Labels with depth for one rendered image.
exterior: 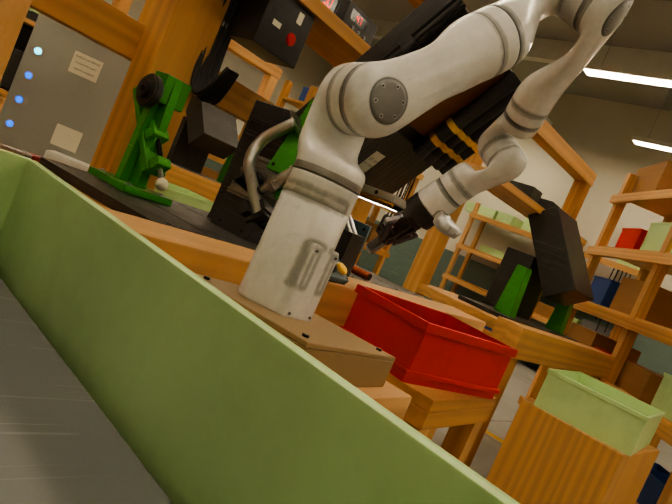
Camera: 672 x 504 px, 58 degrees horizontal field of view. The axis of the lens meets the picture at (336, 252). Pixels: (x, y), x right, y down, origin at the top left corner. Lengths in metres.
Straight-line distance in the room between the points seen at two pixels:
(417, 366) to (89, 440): 0.81
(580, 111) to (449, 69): 10.71
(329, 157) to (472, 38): 0.25
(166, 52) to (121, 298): 1.16
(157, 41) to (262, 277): 0.96
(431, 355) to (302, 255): 0.50
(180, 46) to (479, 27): 0.92
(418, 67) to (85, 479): 0.58
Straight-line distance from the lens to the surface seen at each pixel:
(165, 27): 1.58
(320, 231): 0.73
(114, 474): 0.39
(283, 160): 1.48
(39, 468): 0.38
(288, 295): 0.72
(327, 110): 0.78
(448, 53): 0.80
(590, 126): 11.31
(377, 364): 0.77
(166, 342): 0.41
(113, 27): 1.61
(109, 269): 0.50
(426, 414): 1.12
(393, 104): 0.74
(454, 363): 1.22
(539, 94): 1.08
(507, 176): 1.17
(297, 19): 1.70
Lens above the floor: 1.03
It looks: 3 degrees down
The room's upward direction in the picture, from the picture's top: 23 degrees clockwise
